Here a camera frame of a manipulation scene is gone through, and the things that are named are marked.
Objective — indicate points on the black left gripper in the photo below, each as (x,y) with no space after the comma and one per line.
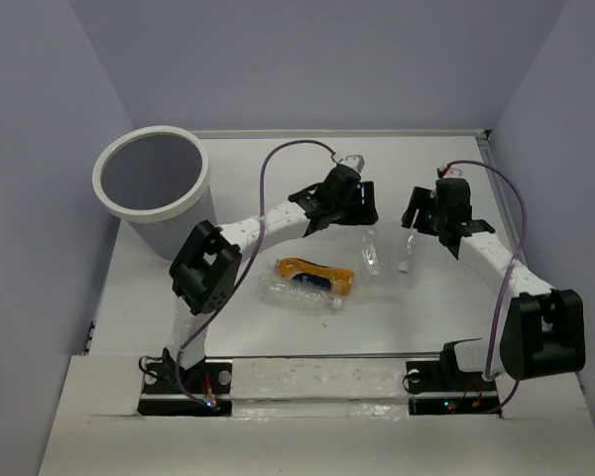
(362,215)

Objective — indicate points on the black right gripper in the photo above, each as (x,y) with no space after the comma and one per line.
(418,200)

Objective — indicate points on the orange label juice bottle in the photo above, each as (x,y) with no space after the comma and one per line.
(337,281)

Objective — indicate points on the clear crushed bottle front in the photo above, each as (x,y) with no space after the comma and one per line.
(297,296)

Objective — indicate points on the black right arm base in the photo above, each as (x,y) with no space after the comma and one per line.
(438,387)

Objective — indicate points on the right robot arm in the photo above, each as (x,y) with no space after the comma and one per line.
(537,330)

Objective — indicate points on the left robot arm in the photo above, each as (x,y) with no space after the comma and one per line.
(214,258)

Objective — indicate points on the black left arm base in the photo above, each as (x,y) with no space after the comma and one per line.
(207,388)

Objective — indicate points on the white plastic waste bin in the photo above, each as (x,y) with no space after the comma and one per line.
(156,179)

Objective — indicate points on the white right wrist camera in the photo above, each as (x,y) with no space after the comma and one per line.
(449,172)

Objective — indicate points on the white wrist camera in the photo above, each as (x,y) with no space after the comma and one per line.
(449,172)
(354,162)

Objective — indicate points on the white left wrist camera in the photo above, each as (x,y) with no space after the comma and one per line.
(354,162)

